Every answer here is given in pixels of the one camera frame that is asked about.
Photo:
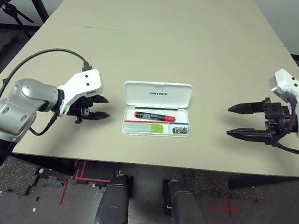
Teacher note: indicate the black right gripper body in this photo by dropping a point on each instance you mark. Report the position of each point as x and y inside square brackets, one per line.
[278, 118]

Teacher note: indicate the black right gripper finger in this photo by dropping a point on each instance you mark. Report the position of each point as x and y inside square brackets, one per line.
[247, 107]
[249, 134]

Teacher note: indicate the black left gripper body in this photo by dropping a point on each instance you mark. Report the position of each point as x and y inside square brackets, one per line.
[80, 109]

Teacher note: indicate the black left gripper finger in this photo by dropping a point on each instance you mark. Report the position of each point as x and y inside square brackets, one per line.
[99, 115]
[100, 100]

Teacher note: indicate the green capped highlighter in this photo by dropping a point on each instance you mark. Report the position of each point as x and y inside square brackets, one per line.
[142, 127]

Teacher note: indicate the black marker with red cap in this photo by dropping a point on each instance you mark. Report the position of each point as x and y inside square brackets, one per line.
[154, 116]

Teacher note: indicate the white plastic pencil case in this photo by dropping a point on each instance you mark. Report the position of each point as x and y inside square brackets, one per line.
[157, 94]

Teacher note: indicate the small black eraser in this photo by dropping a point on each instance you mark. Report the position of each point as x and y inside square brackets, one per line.
[180, 130]

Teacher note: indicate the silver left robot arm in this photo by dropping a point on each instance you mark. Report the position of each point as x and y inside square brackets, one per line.
[11, 112]

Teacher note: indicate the grey robot left leg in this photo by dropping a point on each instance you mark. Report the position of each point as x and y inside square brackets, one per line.
[113, 202]

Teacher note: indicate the grey robot leg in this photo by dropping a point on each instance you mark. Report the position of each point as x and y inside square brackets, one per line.
[113, 202]
[187, 205]

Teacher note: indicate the grey robot right leg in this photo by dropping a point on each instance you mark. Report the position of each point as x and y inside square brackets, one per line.
[187, 205]

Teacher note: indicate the black tripod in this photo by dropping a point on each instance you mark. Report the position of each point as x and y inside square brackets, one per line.
[12, 11]

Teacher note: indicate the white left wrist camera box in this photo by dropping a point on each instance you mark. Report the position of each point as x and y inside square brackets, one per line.
[85, 81]

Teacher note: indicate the black table frame beam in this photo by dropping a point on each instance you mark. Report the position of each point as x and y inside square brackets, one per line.
[43, 164]
[265, 182]

